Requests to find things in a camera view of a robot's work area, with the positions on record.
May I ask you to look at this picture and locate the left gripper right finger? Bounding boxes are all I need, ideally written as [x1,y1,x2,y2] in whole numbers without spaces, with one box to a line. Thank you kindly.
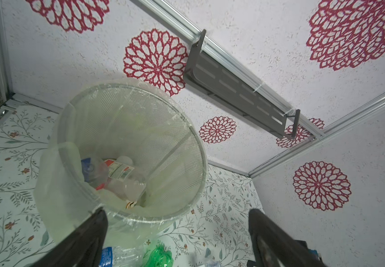
[248,209,325,267]

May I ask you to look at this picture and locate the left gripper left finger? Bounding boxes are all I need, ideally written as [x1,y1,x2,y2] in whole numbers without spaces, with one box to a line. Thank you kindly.
[32,208,109,267]

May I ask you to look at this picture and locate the clear bottle blue label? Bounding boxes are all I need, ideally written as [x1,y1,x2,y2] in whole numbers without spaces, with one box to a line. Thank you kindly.
[98,247,144,267]

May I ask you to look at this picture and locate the clear bottle pale label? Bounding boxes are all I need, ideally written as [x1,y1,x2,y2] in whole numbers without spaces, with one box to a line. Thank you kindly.
[95,189,137,211]

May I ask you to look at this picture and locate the blue bottle red label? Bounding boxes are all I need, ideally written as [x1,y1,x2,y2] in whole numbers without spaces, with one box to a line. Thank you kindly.
[81,156,109,190]

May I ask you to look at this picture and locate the clear bottle red cap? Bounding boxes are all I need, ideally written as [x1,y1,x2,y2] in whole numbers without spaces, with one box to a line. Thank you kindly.
[103,156,146,209]

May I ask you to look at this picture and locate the clear plastic bin liner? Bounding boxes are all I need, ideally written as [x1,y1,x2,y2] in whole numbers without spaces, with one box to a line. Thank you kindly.
[33,78,210,248]

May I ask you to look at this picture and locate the green bottle yellow cap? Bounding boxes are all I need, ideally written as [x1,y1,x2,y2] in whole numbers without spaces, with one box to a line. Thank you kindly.
[144,244,174,267]

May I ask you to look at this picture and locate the grey slotted wall shelf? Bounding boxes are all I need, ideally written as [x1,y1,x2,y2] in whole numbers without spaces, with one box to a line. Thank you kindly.
[183,30,300,140]

